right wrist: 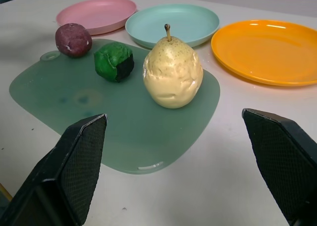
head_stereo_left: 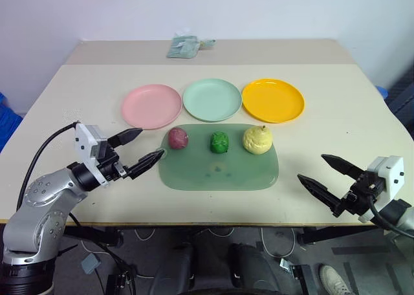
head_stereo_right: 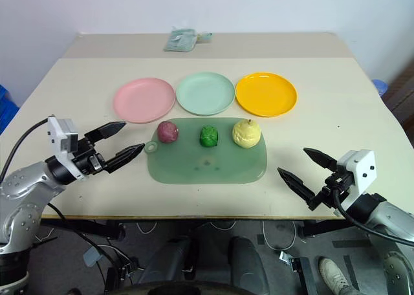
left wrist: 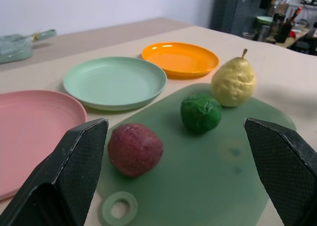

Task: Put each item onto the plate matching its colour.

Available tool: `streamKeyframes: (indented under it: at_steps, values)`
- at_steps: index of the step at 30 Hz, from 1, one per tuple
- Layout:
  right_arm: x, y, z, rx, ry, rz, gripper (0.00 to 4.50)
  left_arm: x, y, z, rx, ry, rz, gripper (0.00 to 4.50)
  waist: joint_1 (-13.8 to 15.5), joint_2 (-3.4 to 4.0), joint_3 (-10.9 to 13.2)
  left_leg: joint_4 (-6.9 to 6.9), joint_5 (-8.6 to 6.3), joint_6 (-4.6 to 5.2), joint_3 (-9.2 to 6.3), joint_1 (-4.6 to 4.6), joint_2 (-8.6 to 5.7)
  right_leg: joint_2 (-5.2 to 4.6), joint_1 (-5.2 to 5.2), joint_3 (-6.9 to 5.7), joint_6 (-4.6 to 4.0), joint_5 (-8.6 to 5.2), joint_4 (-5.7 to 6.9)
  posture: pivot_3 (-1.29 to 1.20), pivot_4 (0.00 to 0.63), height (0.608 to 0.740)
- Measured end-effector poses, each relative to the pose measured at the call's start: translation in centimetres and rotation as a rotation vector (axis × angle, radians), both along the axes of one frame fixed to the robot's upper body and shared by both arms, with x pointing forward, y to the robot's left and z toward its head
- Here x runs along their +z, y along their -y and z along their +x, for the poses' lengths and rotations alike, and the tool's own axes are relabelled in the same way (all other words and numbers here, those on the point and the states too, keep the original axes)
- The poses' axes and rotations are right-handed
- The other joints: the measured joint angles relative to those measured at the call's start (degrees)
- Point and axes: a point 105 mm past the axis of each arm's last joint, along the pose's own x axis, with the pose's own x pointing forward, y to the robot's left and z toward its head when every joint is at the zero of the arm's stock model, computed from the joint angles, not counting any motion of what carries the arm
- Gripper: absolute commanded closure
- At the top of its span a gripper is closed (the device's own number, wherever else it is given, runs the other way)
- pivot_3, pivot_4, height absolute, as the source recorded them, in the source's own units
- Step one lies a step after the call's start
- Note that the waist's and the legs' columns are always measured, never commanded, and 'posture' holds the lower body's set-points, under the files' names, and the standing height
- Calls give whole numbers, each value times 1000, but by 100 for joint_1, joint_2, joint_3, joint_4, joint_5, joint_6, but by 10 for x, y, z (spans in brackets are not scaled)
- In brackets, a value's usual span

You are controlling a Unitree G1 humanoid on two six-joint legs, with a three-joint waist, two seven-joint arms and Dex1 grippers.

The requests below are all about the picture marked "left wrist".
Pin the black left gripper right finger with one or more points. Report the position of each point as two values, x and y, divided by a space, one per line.
284 166

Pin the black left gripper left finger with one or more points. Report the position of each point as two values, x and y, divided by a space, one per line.
74 166

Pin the pink plate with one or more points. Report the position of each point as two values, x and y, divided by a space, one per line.
32 134

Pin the red fruit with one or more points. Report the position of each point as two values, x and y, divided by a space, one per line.
135 152

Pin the light green plate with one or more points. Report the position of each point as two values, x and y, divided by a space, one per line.
111 83

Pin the green fruit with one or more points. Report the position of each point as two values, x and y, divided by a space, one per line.
200 115

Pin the orange plate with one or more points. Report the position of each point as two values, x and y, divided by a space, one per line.
183 60

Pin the green cutting board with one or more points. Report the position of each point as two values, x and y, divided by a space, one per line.
198 166

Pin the yellow pear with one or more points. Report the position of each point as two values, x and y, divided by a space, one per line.
234 84

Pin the pale green pan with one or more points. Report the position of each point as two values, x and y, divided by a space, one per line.
15 46

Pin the cluttered workbench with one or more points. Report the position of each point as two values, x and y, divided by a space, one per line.
287 25

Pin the dark metal cabinet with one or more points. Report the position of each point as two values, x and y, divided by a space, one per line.
235 10

